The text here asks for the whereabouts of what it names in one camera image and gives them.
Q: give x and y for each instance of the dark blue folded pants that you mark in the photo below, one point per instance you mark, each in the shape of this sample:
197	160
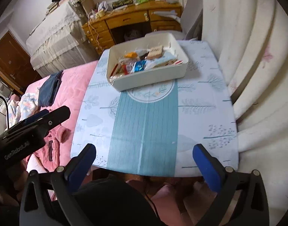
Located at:
49	89

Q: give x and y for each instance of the stack of books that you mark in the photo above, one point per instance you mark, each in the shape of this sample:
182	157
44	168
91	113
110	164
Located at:
55	7

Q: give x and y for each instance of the cream mug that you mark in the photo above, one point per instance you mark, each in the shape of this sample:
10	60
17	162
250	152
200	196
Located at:
101	14

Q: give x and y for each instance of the waste bin with bag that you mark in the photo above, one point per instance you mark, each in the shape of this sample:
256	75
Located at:
133	36

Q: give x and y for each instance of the person's black clothing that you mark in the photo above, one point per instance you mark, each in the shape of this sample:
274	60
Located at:
111	200

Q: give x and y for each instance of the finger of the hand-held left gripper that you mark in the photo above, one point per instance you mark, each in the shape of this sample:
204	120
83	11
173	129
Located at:
37	116
57	117

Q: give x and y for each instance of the pink fleece robe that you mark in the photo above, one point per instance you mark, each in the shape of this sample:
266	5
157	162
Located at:
54	146

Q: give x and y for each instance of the white plastic bin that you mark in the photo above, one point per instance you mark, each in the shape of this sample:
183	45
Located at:
153	77

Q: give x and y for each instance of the red and white snack packet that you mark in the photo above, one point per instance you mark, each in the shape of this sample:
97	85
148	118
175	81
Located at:
177	62

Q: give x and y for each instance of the pink blanket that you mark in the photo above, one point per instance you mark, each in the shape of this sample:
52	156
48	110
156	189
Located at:
71	84

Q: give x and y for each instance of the white blue-print snack bag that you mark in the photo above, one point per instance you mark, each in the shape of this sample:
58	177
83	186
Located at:
161	61

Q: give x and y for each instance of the orange snack packet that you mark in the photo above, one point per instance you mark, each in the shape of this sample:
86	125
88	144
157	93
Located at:
131	55

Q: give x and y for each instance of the blue foil snack packet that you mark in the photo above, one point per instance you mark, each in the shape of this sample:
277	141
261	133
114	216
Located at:
138	66

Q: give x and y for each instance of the grey office chair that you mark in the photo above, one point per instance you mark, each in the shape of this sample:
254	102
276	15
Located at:
192	26

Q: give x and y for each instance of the wooden desk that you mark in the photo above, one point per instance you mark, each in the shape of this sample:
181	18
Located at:
125	21

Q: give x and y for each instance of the lace-covered cabinet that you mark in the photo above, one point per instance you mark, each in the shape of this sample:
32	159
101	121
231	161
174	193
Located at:
57	40

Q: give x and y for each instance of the cluttered wooden shelf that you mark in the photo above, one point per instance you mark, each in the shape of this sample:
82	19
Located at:
5	84

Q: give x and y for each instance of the white plastic bag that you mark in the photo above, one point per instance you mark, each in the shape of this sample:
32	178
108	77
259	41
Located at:
104	6

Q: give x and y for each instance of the white floral fleece blanket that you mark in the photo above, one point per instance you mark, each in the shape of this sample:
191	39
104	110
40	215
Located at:
24	106

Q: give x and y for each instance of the person's legs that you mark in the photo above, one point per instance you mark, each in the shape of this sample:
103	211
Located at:
172	204

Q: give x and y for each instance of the wooden door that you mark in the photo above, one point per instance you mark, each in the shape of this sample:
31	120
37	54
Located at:
12	58

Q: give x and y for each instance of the beige brown-edged snack packet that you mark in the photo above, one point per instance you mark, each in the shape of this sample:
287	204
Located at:
155	51

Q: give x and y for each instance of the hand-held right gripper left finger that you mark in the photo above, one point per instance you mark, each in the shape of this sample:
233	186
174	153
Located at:
81	167

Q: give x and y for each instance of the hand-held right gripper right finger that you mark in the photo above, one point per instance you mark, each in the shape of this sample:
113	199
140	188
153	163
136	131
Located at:
206	167

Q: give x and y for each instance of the dark printed box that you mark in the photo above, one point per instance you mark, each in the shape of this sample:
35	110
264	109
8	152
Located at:
122	3

